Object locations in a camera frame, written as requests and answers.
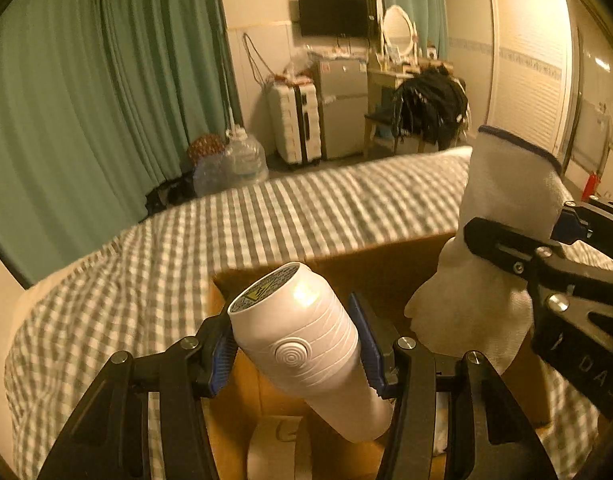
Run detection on clear plastic bag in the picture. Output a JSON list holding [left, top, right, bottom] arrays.
[[274, 57, 315, 86]]

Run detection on clear plastic water jug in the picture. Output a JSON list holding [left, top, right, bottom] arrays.
[[194, 127, 270, 198]]

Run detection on white cylindrical bottle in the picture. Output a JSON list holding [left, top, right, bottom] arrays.
[[227, 262, 395, 443]]

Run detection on white oval mirror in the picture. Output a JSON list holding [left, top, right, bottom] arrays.
[[381, 5, 418, 58]]

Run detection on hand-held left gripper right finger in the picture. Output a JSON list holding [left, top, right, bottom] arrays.
[[349, 292, 557, 480]]

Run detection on silver mini fridge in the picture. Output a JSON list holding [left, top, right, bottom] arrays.
[[311, 57, 370, 161]]

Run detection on white sliding wardrobe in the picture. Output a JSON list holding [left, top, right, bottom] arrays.
[[441, 0, 582, 171]]

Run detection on hanging wall cable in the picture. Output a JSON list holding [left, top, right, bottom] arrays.
[[243, 32, 272, 86]]

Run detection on black wall television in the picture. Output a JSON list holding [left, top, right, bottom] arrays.
[[297, 0, 378, 38]]

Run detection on wooden chair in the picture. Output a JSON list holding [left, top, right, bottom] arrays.
[[364, 112, 427, 156]]

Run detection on brown patterned bag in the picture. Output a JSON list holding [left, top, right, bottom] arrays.
[[187, 134, 224, 166]]

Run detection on grey checked blanket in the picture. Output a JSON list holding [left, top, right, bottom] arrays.
[[4, 145, 602, 480]]

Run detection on brown cardboard box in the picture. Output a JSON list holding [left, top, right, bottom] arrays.
[[209, 232, 555, 480]]

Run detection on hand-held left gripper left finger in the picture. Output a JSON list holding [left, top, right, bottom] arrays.
[[44, 312, 237, 480]]

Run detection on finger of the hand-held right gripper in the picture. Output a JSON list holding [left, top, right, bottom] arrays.
[[551, 199, 613, 272], [464, 217, 613, 421]]

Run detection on white suitcase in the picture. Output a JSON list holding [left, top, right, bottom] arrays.
[[266, 80, 322, 168]]

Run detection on white fabric glove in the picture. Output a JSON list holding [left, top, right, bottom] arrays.
[[404, 125, 565, 376]]

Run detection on pile of black clothes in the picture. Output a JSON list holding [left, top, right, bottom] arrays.
[[394, 65, 470, 148]]

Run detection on wide green curtain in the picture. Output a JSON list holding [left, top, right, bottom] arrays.
[[0, 0, 247, 291]]

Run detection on chair with black clothes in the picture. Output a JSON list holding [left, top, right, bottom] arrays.
[[367, 62, 437, 156]]

